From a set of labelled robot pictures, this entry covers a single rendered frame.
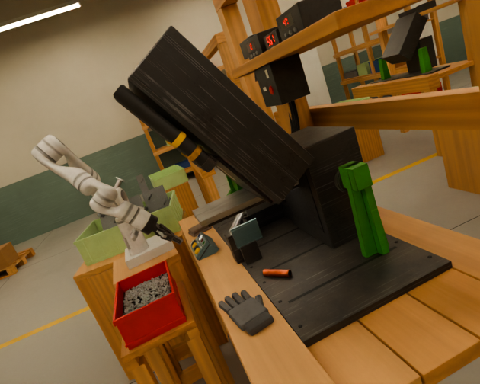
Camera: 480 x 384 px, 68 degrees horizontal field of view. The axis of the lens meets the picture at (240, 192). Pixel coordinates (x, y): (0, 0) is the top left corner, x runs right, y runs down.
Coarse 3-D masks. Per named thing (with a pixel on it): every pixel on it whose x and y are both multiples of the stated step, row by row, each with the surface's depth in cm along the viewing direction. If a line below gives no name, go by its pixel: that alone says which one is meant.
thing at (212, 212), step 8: (296, 184) 115; (240, 192) 124; (248, 192) 120; (216, 200) 124; (224, 200) 121; (232, 200) 117; (240, 200) 114; (248, 200) 112; (256, 200) 112; (264, 200) 114; (200, 208) 122; (208, 208) 119; (216, 208) 116; (224, 208) 113; (232, 208) 111; (240, 208) 111; (248, 208) 113; (200, 216) 113; (208, 216) 110; (216, 216) 110; (224, 216) 110; (200, 224) 109; (208, 224) 109
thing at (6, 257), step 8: (0, 248) 559; (8, 248) 575; (32, 248) 634; (0, 256) 553; (8, 256) 567; (16, 256) 588; (24, 256) 603; (32, 256) 629; (0, 264) 556; (8, 264) 559; (0, 272) 595; (8, 272) 560; (16, 272) 565
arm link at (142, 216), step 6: (138, 210) 130; (144, 210) 132; (138, 216) 129; (144, 216) 130; (132, 222) 129; (138, 222) 129; (144, 222) 130; (138, 228) 131; (132, 234) 130; (138, 234) 130
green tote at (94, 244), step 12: (168, 192) 252; (144, 204) 252; (168, 216) 215; (180, 216) 236; (96, 228) 251; (168, 228) 217; (180, 228) 218; (84, 240) 212; (96, 240) 213; (108, 240) 214; (120, 240) 215; (84, 252) 214; (96, 252) 215; (108, 252) 216; (120, 252) 217
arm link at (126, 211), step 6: (90, 204) 126; (96, 204) 125; (120, 204) 129; (126, 204) 128; (132, 204) 130; (96, 210) 125; (102, 210) 126; (108, 210) 127; (114, 210) 128; (120, 210) 127; (126, 210) 128; (132, 210) 129; (114, 216) 128; (120, 216) 128; (126, 216) 128; (132, 216) 128
